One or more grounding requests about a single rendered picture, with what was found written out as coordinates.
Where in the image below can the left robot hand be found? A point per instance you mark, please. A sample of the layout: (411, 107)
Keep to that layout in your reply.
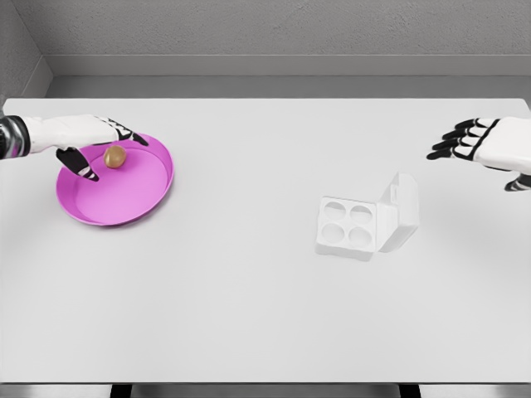
(83, 130)

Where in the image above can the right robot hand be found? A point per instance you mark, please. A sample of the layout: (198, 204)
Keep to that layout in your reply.
(504, 143)

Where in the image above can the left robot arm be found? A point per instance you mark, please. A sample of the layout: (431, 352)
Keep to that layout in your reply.
(25, 134)

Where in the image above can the brown egg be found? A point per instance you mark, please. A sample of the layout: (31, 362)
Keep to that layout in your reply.
(114, 157)

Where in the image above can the white egg box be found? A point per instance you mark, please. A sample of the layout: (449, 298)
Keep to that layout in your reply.
(365, 224)

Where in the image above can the pink round plate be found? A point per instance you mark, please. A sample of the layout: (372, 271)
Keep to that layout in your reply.
(124, 195)

